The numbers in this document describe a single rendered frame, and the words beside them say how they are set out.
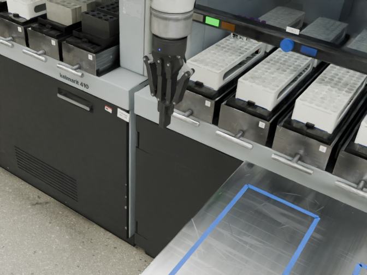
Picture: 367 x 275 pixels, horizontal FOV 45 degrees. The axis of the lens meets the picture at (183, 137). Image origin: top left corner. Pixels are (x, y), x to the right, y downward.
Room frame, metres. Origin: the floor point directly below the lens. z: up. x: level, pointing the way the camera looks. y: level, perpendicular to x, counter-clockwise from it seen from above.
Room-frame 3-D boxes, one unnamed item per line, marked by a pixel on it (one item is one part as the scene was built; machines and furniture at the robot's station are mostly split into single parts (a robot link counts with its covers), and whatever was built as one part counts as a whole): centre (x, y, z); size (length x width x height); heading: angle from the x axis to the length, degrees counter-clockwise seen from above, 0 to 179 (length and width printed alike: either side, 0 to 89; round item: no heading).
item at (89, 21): (1.29, 0.29, 0.85); 0.12 x 0.02 x 0.06; 60
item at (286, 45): (0.96, -0.21, 0.98); 0.03 x 0.01 x 0.03; 59
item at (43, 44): (1.57, 0.30, 0.78); 0.73 x 0.14 x 0.09; 149
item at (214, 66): (1.17, -0.11, 0.83); 0.30 x 0.10 x 0.06; 149
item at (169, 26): (0.91, 0.05, 1.03); 0.09 x 0.09 x 0.06
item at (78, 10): (1.38, 0.41, 0.85); 0.12 x 0.02 x 0.06; 59
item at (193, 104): (1.28, -0.18, 0.78); 0.73 x 0.14 x 0.09; 149
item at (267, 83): (1.09, -0.24, 0.83); 0.30 x 0.10 x 0.06; 149
